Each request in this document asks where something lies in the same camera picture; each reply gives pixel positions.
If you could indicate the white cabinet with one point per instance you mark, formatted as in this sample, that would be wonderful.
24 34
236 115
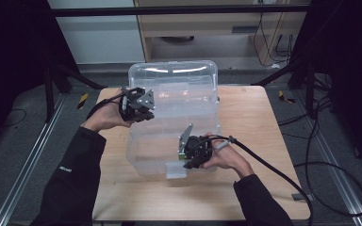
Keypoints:
100 40

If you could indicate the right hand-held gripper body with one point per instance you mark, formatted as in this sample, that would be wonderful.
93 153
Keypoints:
198 149

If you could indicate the person's left hand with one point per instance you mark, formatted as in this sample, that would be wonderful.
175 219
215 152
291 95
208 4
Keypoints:
106 116

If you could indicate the clear plastic storage box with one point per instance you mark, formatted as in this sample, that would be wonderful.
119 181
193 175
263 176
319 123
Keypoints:
169 94

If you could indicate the person's right hand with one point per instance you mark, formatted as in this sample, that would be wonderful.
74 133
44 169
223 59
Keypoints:
227 157

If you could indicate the yellow and black tape strip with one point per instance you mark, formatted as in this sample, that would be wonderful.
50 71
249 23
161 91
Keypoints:
82 100
285 98

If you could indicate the aluminium floor rail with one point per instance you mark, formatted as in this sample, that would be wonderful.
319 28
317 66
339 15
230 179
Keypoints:
28 160
336 179

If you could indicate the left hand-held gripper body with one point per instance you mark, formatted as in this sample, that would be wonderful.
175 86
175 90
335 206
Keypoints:
132 105

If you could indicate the light wooden desk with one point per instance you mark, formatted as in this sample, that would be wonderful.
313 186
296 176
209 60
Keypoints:
201 23

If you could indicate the black metal stand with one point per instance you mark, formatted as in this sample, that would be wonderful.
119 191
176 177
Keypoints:
310 94
48 94

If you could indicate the grey tape piece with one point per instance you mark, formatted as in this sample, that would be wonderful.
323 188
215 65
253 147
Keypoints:
300 196

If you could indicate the black curtain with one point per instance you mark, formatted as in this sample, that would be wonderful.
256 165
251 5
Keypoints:
12 62
352 62

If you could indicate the black horizontal frame bar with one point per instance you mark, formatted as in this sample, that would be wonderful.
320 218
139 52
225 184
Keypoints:
106 11

